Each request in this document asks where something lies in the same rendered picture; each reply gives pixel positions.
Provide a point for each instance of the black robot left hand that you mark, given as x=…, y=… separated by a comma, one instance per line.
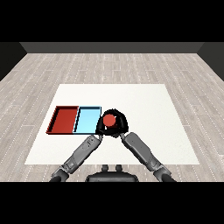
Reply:
x=99, y=124

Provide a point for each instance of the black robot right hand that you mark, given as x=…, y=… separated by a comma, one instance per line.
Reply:
x=122, y=124

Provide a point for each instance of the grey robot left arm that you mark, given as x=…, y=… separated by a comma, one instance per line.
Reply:
x=83, y=150

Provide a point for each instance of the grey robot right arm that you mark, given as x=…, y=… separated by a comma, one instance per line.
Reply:
x=141, y=150

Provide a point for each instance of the small red can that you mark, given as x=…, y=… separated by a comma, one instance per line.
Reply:
x=110, y=120

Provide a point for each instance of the shallow light blue open box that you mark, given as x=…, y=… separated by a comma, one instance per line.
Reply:
x=87, y=120

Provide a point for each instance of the shallow red open box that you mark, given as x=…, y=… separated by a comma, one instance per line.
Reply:
x=64, y=120

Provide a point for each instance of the dark grey robot body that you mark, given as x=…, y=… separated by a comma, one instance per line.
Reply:
x=112, y=176

